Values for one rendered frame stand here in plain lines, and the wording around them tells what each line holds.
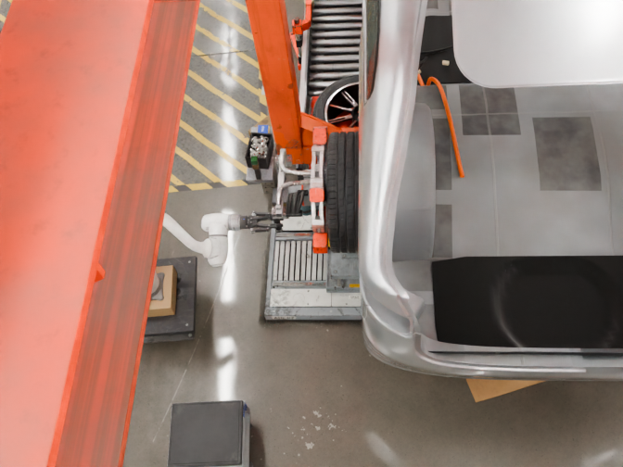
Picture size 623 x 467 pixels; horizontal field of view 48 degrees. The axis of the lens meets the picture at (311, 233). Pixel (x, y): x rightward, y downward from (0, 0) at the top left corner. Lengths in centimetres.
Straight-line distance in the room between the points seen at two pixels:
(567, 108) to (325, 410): 217
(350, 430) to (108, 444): 311
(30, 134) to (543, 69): 108
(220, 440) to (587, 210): 224
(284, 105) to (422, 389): 183
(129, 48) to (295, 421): 323
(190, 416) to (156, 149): 273
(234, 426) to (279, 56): 196
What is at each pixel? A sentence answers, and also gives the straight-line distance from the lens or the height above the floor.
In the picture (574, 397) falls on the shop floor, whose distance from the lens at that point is 436.
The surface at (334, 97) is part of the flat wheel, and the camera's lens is 470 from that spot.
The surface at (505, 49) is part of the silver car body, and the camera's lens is 166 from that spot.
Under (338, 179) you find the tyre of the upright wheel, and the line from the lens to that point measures 348.
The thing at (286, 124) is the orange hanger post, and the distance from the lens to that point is 403.
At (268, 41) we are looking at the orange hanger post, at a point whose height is 157.
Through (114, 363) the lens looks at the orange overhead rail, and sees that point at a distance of 117.
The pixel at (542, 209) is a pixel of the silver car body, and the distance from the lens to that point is 368.
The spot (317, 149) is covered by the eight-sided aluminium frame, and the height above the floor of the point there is 112.
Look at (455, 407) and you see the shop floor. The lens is 421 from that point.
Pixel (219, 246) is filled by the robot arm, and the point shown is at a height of 83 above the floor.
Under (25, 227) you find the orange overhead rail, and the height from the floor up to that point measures 322.
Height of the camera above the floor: 403
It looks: 60 degrees down
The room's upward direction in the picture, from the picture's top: 9 degrees counter-clockwise
